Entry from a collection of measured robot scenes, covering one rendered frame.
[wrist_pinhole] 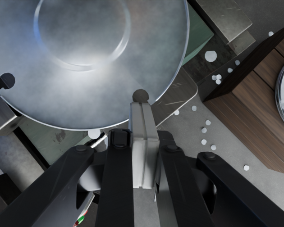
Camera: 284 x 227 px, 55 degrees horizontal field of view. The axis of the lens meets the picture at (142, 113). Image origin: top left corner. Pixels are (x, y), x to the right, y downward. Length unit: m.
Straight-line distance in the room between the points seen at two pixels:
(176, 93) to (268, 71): 0.57
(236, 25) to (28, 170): 0.47
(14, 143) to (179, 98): 0.32
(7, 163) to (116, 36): 0.31
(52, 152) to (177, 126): 0.73
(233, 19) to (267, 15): 0.80
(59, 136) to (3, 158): 0.11
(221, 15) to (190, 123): 0.68
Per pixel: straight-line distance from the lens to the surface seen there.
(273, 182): 1.32
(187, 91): 0.38
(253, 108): 0.88
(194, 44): 0.54
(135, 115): 0.17
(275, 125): 0.91
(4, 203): 0.50
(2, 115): 0.49
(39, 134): 0.53
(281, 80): 0.89
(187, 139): 1.17
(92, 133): 0.51
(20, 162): 0.55
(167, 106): 0.37
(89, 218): 1.22
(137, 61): 0.38
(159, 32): 0.39
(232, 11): 0.59
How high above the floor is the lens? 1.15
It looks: 87 degrees down
